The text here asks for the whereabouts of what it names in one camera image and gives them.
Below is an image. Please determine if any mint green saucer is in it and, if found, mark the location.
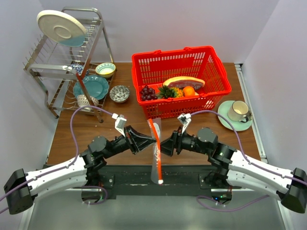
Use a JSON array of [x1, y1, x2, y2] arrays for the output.
[[218, 101, 253, 132]]

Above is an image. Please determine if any cream enamel mug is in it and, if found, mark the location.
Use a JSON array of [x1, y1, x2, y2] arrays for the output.
[[227, 101, 253, 123]]

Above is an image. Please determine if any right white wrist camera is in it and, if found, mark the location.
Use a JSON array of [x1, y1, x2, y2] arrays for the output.
[[177, 113, 191, 134]]

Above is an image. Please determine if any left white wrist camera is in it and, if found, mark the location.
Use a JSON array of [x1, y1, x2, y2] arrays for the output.
[[112, 113, 127, 136]]

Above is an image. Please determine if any clear zip top bag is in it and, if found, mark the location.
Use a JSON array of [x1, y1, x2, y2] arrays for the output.
[[147, 118, 164, 185]]

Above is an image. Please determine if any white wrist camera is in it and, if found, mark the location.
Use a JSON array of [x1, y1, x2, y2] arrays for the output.
[[177, 113, 191, 134], [112, 113, 127, 136]]

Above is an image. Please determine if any red plastic shopping basket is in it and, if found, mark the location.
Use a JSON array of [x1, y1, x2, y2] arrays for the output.
[[132, 46, 232, 118]]

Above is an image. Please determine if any teal scalloped plate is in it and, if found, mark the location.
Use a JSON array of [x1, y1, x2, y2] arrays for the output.
[[83, 75, 109, 100]]

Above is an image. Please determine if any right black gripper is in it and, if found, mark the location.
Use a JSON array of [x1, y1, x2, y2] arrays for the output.
[[154, 126, 210, 157]]

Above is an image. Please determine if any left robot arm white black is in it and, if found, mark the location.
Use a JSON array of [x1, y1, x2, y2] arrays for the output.
[[1, 126, 156, 215]]

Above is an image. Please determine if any orange fruit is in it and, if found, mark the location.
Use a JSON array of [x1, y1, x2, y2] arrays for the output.
[[182, 86, 195, 97]]

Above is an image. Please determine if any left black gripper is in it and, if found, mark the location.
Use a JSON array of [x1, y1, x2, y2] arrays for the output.
[[103, 125, 156, 159]]

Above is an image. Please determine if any black white patterned bowl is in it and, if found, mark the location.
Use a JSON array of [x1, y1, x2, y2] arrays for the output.
[[109, 85, 130, 104]]

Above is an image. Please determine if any aluminium frame rail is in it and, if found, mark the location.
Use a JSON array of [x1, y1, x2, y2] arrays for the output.
[[234, 63, 295, 230]]

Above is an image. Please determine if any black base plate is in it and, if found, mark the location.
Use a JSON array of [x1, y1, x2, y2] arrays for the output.
[[81, 165, 235, 203]]

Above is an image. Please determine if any blue patterned dish in rack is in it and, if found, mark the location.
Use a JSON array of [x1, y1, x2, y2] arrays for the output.
[[71, 62, 84, 76]]

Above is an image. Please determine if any yellow rimmed teal bowl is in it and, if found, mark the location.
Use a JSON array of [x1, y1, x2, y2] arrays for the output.
[[95, 63, 116, 78]]

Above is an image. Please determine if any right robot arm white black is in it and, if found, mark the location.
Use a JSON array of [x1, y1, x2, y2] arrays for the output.
[[161, 128, 307, 214]]

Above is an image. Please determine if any patterned bowl in rack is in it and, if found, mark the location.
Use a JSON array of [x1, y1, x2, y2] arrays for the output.
[[77, 94, 99, 112]]

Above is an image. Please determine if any purple grape bunch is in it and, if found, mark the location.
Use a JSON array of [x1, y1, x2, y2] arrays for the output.
[[140, 85, 158, 101]]

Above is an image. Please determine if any small toy pineapple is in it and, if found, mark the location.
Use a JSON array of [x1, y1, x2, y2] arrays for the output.
[[158, 85, 184, 99]]

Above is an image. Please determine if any metal dish rack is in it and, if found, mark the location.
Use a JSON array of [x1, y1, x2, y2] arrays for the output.
[[24, 7, 114, 118]]

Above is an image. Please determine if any large white blue plate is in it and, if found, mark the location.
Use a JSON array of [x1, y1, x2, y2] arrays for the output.
[[36, 10, 87, 47]]

